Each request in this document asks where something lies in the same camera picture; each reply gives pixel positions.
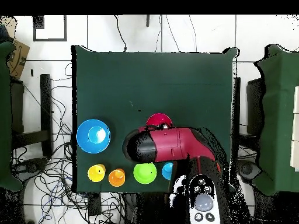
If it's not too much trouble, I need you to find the yellow cup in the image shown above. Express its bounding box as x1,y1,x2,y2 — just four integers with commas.
86,163,106,183

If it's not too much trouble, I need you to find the black square floor frame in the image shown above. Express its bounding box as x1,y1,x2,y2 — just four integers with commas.
33,15,68,42

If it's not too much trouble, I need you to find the cardboard box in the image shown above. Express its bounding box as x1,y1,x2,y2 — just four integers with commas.
6,38,30,81

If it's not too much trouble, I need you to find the black cable with plug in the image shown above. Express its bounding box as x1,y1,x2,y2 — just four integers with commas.
113,15,128,53

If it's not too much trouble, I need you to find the blue cup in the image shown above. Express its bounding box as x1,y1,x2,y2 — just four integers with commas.
161,162,174,181

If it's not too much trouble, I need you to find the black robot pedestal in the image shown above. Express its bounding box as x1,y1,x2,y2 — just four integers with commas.
121,192,173,224

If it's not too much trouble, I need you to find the black metal stand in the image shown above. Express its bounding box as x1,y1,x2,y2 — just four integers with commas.
10,73,53,157
233,76,266,162

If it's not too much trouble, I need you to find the dark green tablecloth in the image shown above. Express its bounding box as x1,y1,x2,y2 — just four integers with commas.
71,44,239,195

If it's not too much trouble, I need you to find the black power strip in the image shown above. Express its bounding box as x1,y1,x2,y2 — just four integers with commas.
88,192,103,217

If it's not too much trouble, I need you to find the large blue bowl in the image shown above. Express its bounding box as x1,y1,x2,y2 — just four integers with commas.
76,118,112,154

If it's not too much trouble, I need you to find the grey pedestal foot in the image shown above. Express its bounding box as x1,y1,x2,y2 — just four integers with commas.
235,160,262,183
11,157,48,179

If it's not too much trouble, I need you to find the light orange cup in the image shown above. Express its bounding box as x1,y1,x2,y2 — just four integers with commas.
107,168,126,188

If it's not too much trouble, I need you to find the pink bowl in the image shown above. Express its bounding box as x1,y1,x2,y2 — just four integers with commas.
145,113,173,130

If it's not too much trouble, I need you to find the green cloth side table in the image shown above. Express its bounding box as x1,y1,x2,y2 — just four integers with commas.
0,41,23,192
254,44,299,197

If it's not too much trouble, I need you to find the green bowl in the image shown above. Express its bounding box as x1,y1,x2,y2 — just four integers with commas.
133,162,158,185

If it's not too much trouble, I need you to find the white box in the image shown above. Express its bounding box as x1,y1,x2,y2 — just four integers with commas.
290,85,299,172

